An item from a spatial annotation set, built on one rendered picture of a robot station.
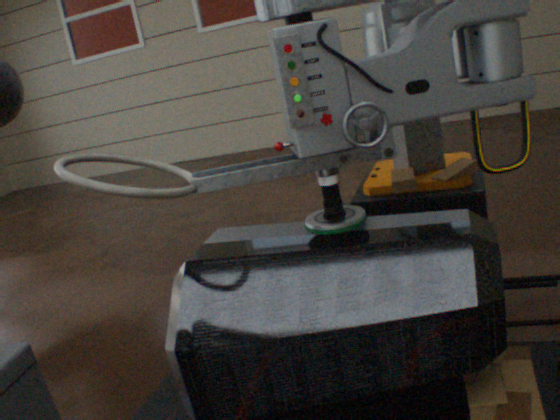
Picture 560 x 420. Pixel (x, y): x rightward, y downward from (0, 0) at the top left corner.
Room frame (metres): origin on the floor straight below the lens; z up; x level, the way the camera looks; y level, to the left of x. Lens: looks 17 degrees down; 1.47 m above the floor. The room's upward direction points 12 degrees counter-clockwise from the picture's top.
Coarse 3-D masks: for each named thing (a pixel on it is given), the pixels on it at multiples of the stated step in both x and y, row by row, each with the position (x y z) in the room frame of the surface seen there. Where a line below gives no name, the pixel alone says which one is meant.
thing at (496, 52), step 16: (464, 32) 1.85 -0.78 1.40; (480, 32) 1.77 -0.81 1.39; (496, 32) 1.75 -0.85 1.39; (512, 32) 1.75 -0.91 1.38; (480, 48) 1.78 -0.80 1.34; (496, 48) 1.75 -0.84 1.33; (512, 48) 1.74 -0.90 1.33; (480, 64) 1.78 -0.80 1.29; (496, 64) 1.75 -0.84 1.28; (512, 64) 1.74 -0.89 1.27; (480, 80) 1.80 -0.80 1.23; (496, 80) 1.76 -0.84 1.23
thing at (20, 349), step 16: (0, 352) 1.27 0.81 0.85; (16, 352) 1.26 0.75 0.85; (32, 352) 1.30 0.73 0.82; (0, 368) 1.18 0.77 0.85; (16, 368) 1.23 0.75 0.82; (32, 368) 1.28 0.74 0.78; (0, 384) 1.16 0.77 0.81; (16, 384) 1.21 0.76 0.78; (32, 384) 1.25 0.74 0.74; (0, 400) 1.14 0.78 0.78; (16, 400) 1.19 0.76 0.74; (32, 400) 1.23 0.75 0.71; (48, 400) 1.28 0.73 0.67; (0, 416) 1.12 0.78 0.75; (16, 416) 1.17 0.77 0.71; (32, 416) 1.21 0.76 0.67; (48, 416) 1.26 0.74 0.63
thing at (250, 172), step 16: (256, 160) 1.85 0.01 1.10; (272, 160) 1.85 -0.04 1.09; (288, 160) 1.75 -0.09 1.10; (304, 160) 1.74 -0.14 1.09; (320, 160) 1.75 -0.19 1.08; (336, 160) 1.75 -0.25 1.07; (352, 160) 1.75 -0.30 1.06; (368, 160) 1.75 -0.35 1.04; (192, 176) 1.84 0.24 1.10; (208, 176) 1.73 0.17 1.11; (224, 176) 1.73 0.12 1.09; (240, 176) 1.73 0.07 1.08; (256, 176) 1.74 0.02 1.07; (272, 176) 1.74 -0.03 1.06
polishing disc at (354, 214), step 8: (344, 208) 1.86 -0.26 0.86; (352, 208) 1.84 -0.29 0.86; (360, 208) 1.82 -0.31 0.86; (312, 216) 1.85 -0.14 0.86; (320, 216) 1.83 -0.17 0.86; (352, 216) 1.76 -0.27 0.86; (360, 216) 1.74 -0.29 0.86; (312, 224) 1.76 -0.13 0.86; (320, 224) 1.75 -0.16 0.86; (328, 224) 1.73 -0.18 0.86; (336, 224) 1.71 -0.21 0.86; (344, 224) 1.70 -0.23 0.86; (352, 224) 1.71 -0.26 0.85
